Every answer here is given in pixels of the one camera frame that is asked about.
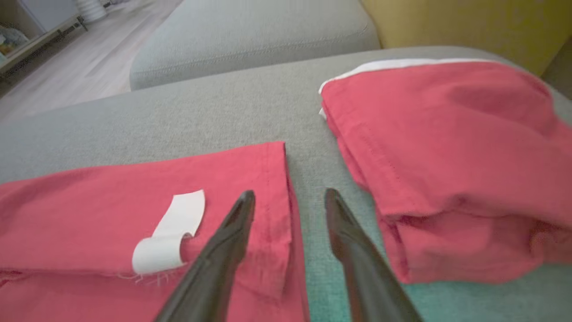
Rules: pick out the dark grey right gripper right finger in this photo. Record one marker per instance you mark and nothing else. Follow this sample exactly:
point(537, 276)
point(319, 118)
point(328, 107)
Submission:
point(371, 281)

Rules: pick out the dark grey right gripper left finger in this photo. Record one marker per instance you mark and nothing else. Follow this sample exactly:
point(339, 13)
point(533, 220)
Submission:
point(210, 277)

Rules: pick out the red garment with white label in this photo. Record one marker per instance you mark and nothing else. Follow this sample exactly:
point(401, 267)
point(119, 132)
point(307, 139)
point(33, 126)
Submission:
point(89, 210)

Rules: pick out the red garment with white trim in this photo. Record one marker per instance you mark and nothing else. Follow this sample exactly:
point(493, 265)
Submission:
point(447, 147)

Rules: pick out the grey sofa seat cushion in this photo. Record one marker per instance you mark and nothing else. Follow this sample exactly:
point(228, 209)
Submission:
point(201, 120)
point(250, 40)

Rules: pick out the large yellow sofa back cushion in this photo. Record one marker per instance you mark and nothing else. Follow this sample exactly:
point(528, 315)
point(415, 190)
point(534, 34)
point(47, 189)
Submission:
point(469, 27)

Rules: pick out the long low TV cabinet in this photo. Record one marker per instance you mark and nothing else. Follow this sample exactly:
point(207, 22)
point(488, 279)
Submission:
point(40, 42)

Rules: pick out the white ribbed cylinder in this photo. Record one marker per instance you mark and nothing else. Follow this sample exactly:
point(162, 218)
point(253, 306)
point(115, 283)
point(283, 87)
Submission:
point(90, 9)

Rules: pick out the grey cabinet door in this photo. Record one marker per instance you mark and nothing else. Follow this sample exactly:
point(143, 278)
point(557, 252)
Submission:
point(49, 13)

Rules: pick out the bundle of items in cabinet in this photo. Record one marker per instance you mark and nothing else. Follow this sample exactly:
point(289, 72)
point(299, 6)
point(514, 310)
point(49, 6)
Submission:
point(11, 40)

